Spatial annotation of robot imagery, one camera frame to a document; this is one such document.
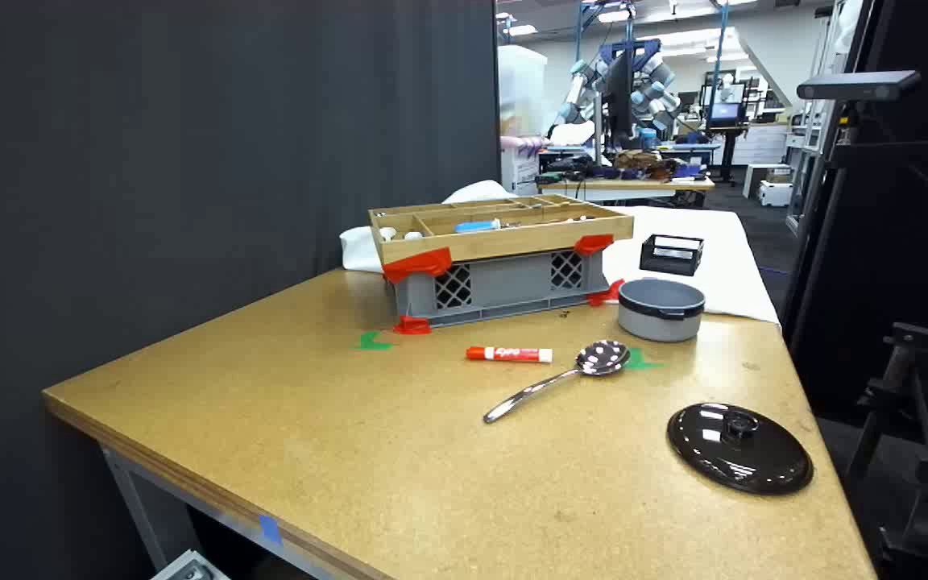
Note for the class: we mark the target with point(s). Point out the wooden cutlery tray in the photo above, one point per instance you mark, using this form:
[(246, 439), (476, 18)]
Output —
[(506, 241)]

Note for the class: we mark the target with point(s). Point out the grey plastic crate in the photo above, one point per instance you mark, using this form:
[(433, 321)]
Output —
[(506, 282)]

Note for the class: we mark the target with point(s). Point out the red and white marker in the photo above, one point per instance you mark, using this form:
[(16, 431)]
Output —
[(506, 354)]

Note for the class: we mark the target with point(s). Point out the green tape mark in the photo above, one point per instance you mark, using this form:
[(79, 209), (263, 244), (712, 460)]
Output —
[(374, 342), (640, 364)]

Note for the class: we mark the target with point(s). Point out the all-metal ladle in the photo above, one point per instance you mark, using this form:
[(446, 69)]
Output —
[(598, 359)]

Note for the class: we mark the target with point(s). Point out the background wooden table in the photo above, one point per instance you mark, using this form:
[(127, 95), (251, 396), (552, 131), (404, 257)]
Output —
[(626, 186)]

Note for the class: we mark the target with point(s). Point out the grey round pot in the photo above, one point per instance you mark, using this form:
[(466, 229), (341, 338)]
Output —
[(663, 310)]

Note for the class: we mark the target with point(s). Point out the black mesh basket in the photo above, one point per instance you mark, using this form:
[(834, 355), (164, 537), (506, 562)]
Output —
[(671, 257)]

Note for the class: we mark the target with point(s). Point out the blue background robot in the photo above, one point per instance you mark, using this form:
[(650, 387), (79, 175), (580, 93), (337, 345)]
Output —
[(621, 93)]

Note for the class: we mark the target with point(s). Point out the grey crate with wooden lid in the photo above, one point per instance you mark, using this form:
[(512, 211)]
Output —
[(725, 269)]

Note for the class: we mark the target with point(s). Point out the black curtain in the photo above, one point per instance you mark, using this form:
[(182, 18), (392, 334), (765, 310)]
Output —
[(216, 163)]

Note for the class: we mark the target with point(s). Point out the blue tape piece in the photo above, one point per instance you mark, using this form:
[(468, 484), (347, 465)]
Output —
[(268, 526)]

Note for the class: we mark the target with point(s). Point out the black round pot lid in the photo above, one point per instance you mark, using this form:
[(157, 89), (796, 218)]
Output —
[(739, 448)]

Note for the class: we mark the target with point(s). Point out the background computer monitor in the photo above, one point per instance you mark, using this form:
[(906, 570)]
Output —
[(723, 111)]

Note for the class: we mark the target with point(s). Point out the grey metal table leg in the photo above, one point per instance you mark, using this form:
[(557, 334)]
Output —
[(152, 517)]

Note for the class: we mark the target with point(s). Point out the black equipment stand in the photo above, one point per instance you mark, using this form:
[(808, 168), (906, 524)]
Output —
[(925, 431)]

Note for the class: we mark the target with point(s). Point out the red corner bracket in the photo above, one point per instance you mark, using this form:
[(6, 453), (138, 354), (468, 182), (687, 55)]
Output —
[(608, 294)]

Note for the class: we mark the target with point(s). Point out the black bar camera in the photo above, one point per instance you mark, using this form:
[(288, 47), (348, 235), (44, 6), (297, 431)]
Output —
[(859, 86)]

